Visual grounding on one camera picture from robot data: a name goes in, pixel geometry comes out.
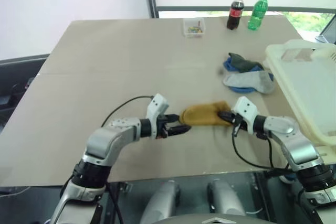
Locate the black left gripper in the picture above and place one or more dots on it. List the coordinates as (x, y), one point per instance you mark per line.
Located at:
(162, 125)

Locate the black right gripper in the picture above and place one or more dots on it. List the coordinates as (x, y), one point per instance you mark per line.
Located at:
(237, 123)

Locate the mustard yellow sock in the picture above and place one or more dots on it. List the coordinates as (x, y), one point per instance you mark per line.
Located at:
(202, 115)

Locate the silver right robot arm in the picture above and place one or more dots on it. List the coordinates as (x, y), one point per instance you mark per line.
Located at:
(296, 145)

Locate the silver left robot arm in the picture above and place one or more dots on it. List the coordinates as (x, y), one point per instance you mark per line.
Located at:
(105, 140)

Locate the cream plastic basket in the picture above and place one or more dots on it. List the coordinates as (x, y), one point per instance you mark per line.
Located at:
(307, 90)

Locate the small clear plastic box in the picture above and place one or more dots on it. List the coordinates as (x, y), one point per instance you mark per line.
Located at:
(193, 23)

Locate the light grey sock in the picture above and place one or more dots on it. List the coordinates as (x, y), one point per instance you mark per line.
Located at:
(244, 78)

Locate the dark green sock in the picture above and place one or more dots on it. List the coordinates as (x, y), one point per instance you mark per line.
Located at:
(241, 62)

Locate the silver left robot thigh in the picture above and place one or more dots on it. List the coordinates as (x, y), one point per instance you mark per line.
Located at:
(162, 200)

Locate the silver robot thigh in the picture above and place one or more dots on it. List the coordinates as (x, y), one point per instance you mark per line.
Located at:
(162, 200)
(225, 197)

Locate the silver right robot thigh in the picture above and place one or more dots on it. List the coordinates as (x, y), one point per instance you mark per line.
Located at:
(225, 197)

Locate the black table leg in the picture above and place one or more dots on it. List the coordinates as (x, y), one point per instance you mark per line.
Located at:
(262, 195)
(115, 200)

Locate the blue round object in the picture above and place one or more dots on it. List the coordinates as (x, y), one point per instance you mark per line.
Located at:
(287, 179)

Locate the colourful small clips pile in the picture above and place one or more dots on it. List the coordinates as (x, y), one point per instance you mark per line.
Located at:
(195, 30)

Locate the grey robot torso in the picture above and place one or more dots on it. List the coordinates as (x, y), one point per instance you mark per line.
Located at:
(210, 220)

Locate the cola bottle with red cap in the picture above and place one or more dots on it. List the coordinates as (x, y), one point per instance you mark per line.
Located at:
(235, 12)

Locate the green bottle with yellow cap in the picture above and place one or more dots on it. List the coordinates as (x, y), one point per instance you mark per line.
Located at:
(257, 14)

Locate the black furniture beside table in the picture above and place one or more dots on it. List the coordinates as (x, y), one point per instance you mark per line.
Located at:
(15, 82)

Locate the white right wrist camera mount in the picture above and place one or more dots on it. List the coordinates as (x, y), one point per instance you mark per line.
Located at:
(245, 110)

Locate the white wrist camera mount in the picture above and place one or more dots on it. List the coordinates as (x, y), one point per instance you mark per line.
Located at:
(245, 110)
(157, 104)

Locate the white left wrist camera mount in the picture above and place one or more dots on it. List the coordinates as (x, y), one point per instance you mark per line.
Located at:
(157, 104)

